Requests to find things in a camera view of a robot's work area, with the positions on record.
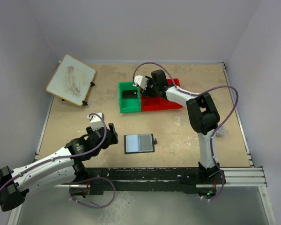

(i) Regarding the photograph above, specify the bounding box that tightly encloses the black card holder wallet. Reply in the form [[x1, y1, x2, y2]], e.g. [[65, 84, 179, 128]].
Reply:
[[124, 134, 157, 154]]

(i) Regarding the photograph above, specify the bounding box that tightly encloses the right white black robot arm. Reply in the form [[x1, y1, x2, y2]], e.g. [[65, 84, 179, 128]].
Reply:
[[133, 69, 221, 183]]

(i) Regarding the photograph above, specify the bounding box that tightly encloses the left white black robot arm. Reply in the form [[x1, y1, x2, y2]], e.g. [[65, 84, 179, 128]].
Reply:
[[0, 123, 118, 211]]

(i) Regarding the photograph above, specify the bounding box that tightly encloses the black card in green bin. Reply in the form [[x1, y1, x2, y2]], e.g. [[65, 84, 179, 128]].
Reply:
[[122, 90, 138, 99]]

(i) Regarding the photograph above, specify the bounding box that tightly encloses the right red plastic bin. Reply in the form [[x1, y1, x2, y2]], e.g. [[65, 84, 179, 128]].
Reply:
[[159, 78, 182, 110]]

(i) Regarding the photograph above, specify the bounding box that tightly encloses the red plastic bin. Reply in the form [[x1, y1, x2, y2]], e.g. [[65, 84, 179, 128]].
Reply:
[[159, 78, 182, 110], [140, 94, 165, 112]]

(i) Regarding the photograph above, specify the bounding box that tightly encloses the middle red plastic bin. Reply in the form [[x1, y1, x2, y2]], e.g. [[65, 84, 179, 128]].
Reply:
[[140, 94, 165, 112]]

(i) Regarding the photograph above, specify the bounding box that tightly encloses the green plastic bin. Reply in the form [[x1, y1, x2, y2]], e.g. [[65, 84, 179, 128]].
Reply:
[[118, 82, 141, 113]]

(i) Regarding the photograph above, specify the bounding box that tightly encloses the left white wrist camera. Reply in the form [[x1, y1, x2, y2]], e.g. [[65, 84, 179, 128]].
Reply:
[[87, 112, 104, 131]]

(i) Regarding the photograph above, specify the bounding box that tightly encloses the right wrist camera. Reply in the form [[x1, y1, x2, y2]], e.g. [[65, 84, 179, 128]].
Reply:
[[133, 75, 148, 90]]

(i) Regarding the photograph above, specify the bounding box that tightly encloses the small whiteboard with wooden frame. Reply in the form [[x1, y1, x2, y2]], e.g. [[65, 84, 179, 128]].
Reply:
[[46, 54, 96, 106]]

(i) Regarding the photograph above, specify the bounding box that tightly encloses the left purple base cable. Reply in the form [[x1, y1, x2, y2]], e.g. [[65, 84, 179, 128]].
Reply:
[[68, 176, 117, 209]]

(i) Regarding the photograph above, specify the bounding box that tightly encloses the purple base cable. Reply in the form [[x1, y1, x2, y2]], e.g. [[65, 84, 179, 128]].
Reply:
[[68, 176, 117, 209], [200, 168, 226, 202]]

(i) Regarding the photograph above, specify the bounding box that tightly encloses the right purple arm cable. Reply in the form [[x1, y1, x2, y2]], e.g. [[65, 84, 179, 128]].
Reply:
[[132, 61, 239, 165]]

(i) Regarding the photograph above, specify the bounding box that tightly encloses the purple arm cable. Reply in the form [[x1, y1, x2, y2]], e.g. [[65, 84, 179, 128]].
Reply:
[[132, 61, 239, 165], [0, 112, 108, 207]]

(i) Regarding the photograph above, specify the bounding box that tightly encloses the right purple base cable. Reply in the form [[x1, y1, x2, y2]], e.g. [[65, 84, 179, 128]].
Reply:
[[200, 168, 226, 202]]

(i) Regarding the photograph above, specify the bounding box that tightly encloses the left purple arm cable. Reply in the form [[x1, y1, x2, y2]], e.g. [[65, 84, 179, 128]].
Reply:
[[0, 112, 108, 207]]

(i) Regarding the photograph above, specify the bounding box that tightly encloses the aluminium frame rail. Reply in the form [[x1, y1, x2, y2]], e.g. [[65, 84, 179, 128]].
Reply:
[[58, 165, 268, 188]]

